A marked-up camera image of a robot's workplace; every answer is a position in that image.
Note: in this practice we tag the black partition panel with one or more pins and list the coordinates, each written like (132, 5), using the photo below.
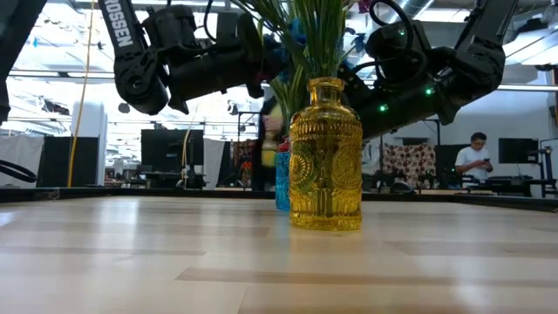
(87, 159)

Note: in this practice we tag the red patterned cloth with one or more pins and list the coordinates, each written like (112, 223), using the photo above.
(244, 161)

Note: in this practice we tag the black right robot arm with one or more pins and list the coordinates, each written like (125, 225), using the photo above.
(479, 65)

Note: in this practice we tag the brown patterned cloth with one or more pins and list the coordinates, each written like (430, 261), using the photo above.
(410, 159)

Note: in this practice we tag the black wall monitor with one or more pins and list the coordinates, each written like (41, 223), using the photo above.
(519, 150)

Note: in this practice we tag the black computer monitor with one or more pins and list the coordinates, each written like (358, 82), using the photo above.
(165, 148)

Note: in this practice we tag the blue glass vase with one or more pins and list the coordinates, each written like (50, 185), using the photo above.
(282, 183)

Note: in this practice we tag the black desk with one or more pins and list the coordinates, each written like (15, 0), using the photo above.
(514, 179)

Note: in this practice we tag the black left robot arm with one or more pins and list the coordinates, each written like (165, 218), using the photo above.
(131, 65)

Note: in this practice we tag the black dome object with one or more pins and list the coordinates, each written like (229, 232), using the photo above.
(401, 187)

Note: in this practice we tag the black frame stand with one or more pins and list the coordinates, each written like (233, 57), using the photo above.
(248, 113)

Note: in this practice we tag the person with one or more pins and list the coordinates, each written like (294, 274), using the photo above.
(270, 139)
(473, 159)

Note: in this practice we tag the white patterned cloth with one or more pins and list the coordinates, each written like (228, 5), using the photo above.
(372, 157)

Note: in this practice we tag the yellow glass vase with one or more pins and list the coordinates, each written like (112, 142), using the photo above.
(326, 174)

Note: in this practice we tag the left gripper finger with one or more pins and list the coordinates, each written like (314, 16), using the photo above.
(274, 61)

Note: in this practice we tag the black ceiling speaker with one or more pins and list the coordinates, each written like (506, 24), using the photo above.
(232, 107)
(124, 107)

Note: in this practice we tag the black aluminium table frame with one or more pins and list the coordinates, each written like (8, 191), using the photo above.
(131, 193)

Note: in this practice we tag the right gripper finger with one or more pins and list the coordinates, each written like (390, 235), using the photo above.
(354, 76)

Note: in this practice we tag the red glass vase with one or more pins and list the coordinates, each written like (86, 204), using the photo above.
(284, 146)

